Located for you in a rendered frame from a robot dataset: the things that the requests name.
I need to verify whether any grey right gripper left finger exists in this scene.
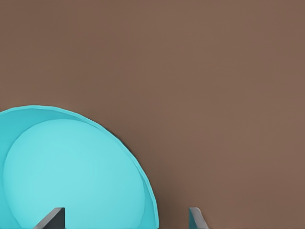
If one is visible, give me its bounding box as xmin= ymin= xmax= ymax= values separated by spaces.
xmin=34 ymin=207 xmax=65 ymax=229

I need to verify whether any turquoise round plate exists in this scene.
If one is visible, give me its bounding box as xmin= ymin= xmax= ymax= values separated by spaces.
xmin=0 ymin=104 xmax=160 ymax=229

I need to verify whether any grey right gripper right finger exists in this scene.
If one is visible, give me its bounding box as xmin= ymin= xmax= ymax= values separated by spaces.
xmin=189 ymin=207 xmax=208 ymax=229

